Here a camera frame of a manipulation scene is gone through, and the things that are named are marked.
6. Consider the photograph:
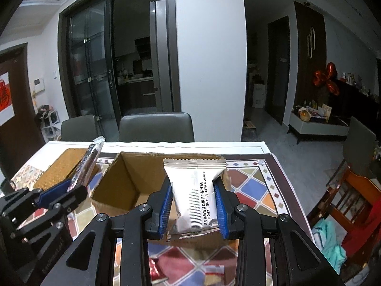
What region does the woven wicker basket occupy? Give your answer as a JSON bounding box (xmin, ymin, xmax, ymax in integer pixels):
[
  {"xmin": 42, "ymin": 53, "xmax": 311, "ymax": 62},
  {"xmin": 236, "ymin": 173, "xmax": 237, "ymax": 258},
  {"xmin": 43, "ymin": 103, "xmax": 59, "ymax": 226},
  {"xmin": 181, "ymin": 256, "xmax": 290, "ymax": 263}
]
[{"xmin": 34, "ymin": 148, "xmax": 97, "ymax": 190}]

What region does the red fu door poster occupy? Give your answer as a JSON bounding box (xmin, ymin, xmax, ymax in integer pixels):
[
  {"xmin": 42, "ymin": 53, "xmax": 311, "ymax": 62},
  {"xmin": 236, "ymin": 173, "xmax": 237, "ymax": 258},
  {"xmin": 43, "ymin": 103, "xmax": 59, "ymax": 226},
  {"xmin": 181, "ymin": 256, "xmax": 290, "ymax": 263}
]
[{"xmin": 0, "ymin": 72, "xmax": 15, "ymax": 126}]

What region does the grey chair right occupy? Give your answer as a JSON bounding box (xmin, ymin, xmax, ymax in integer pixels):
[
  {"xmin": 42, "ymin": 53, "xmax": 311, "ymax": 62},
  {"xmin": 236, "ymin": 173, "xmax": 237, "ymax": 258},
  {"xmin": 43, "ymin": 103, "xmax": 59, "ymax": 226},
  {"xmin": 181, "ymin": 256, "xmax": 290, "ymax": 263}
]
[{"xmin": 326, "ymin": 117, "xmax": 376, "ymax": 186}]

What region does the white low cabinet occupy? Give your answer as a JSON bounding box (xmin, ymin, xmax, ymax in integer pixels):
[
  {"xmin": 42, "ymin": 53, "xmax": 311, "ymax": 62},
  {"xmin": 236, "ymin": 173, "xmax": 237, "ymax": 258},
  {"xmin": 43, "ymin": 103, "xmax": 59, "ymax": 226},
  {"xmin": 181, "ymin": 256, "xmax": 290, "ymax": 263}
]
[{"xmin": 287, "ymin": 107, "xmax": 349, "ymax": 144}]

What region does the teal cloth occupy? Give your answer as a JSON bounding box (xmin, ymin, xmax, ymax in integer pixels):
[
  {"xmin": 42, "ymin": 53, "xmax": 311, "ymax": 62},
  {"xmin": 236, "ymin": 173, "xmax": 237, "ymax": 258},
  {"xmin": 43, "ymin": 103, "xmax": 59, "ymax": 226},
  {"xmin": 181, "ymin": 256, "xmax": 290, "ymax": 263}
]
[{"xmin": 312, "ymin": 219, "xmax": 347, "ymax": 274}]

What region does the grey chair left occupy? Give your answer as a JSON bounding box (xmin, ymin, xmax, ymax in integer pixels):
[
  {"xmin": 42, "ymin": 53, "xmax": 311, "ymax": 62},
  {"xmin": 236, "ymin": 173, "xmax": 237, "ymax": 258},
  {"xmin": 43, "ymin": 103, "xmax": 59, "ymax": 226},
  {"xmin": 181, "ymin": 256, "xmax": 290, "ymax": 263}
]
[{"xmin": 61, "ymin": 115, "xmax": 98, "ymax": 142}]

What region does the brown cardboard box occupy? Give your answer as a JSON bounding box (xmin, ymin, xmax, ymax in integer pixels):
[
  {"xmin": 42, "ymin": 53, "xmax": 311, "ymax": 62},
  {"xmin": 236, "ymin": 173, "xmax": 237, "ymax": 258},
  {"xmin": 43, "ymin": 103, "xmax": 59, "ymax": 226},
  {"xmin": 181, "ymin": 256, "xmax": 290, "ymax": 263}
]
[{"xmin": 90, "ymin": 151, "xmax": 233, "ymax": 249}]

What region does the dark red snack packet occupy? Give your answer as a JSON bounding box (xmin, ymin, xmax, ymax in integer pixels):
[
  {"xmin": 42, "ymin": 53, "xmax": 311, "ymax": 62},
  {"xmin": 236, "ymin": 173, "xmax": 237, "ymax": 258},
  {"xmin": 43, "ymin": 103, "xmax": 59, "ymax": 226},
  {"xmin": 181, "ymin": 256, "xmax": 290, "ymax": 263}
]
[{"xmin": 149, "ymin": 258, "xmax": 168, "ymax": 285}]

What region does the red balloon decoration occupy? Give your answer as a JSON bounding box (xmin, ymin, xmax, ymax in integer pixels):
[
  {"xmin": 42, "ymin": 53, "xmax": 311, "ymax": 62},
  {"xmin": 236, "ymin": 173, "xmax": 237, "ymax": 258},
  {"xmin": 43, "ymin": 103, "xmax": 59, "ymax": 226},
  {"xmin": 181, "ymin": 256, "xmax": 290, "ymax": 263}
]
[{"xmin": 313, "ymin": 62, "xmax": 339, "ymax": 96}]

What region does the clear yellow cake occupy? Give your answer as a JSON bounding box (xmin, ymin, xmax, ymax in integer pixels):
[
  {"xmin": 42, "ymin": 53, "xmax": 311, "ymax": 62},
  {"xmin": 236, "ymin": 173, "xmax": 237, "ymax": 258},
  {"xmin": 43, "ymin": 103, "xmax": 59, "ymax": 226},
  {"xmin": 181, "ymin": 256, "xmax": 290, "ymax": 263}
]
[{"xmin": 203, "ymin": 265, "xmax": 225, "ymax": 286}]

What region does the white shoe rack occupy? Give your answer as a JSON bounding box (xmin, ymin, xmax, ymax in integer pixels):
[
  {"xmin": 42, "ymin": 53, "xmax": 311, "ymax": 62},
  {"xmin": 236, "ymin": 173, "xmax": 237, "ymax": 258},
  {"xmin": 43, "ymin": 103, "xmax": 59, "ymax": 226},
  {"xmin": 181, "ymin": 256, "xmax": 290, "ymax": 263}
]
[{"xmin": 35, "ymin": 105, "xmax": 61, "ymax": 142}]

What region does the grey chair middle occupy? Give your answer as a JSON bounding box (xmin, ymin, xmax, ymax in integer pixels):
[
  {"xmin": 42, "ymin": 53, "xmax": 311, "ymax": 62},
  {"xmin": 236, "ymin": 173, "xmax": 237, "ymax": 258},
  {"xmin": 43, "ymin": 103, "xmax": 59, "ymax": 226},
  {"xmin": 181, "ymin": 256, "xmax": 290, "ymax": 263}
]
[{"xmin": 119, "ymin": 112, "xmax": 194, "ymax": 143}]

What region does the long white snack stick packet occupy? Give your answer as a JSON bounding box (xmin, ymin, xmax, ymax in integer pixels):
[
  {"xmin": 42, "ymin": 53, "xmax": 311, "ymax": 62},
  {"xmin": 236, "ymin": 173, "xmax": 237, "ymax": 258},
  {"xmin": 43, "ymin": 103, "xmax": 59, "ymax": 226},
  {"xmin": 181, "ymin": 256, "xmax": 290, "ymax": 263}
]
[{"xmin": 66, "ymin": 136, "xmax": 105, "ymax": 192}]

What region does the colourful diamond pattern table mat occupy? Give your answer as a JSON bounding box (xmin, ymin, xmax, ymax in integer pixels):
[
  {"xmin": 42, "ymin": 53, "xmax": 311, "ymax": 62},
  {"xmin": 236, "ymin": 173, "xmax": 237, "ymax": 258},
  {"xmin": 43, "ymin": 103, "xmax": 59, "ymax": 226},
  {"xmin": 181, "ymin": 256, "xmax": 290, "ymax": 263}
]
[{"xmin": 17, "ymin": 151, "xmax": 315, "ymax": 286}]

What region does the white foil snack packet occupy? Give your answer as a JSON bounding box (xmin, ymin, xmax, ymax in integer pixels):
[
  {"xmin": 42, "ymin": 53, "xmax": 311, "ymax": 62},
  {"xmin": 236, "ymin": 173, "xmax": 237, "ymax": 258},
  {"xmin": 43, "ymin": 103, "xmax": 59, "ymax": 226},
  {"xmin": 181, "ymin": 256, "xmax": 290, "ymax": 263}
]
[{"xmin": 163, "ymin": 158, "xmax": 226, "ymax": 234}]

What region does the patterned tile placemat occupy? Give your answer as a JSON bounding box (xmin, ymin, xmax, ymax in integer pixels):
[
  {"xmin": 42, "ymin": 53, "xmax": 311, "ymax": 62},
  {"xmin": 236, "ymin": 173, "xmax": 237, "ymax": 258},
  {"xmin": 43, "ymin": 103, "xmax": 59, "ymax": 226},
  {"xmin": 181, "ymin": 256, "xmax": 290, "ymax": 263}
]
[{"xmin": 11, "ymin": 165, "xmax": 44, "ymax": 190}]

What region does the grey chair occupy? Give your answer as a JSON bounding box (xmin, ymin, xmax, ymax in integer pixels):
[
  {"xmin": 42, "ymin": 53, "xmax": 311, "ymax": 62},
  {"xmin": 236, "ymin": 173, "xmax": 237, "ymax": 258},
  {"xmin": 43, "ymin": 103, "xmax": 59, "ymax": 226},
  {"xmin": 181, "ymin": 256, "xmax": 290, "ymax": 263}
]
[
  {"xmin": 326, "ymin": 117, "xmax": 376, "ymax": 186},
  {"xmin": 61, "ymin": 115, "xmax": 98, "ymax": 142},
  {"xmin": 119, "ymin": 112, "xmax": 194, "ymax": 143}
]

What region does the black mug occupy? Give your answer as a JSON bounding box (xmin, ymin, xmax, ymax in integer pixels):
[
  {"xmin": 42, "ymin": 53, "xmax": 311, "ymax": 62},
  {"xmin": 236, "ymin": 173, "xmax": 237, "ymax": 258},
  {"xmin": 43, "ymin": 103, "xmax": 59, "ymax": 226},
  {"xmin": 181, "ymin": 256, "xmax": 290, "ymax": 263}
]
[{"xmin": 1, "ymin": 178, "xmax": 15, "ymax": 196}]

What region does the white wall intercom panel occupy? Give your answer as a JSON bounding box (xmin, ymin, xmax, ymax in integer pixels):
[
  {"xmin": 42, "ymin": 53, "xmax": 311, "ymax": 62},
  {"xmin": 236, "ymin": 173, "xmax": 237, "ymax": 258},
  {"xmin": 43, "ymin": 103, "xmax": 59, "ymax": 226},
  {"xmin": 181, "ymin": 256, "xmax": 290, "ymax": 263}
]
[{"xmin": 34, "ymin": 77, "xmax": 45, "ymax": 94}]

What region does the orange wooden chair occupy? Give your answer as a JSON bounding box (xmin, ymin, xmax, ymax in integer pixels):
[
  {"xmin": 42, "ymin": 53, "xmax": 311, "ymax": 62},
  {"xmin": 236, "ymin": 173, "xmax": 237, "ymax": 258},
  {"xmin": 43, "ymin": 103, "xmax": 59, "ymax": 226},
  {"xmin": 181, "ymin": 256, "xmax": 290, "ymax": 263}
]
[{"xmin": 307, "ymin": 169, "xmax": 380, "ymax": 274}]

